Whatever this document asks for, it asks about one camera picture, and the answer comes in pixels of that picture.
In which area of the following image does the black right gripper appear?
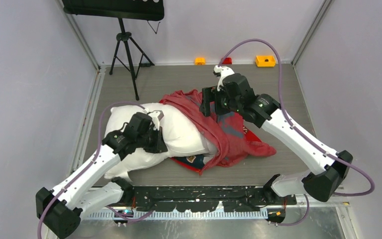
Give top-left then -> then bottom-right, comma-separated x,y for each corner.
199,85 -> 241,117

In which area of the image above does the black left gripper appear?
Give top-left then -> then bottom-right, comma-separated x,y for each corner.
137,126 -> 167,154

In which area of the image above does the white pillow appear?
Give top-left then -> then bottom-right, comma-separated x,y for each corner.
104,103 -> 218,182

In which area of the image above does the red patterned pillowcase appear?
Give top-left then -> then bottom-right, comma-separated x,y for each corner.
160,89 -> 277,173

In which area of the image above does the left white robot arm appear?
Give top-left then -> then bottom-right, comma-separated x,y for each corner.
35,111 -> 167,239

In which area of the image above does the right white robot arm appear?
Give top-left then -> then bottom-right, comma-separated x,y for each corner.
199,73 -> 353,205

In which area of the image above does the small orange bin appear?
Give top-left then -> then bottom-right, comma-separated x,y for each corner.
194,57 -> 206,65

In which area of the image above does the small red bin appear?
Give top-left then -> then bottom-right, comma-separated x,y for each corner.
222,57 -> 232,65

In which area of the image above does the yellow bin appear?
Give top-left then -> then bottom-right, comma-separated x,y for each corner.
255,55 -> 276,67

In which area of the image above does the black light panel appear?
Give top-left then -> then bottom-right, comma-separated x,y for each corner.
62,0 -> 165,21

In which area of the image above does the black tripod stand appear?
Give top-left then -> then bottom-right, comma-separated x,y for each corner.
109,18 -> 155,101

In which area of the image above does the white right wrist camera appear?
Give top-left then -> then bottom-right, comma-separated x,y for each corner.
213,65 -> 235,92

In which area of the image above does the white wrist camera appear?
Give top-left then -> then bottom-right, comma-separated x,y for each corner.
147,110 -> 164,130
213,65 -> 235,92

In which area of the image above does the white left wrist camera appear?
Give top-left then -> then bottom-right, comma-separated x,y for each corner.
147,110 -> 164,130

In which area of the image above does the aluminium frame rail front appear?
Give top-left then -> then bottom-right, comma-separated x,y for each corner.
83,187 -> 350,222

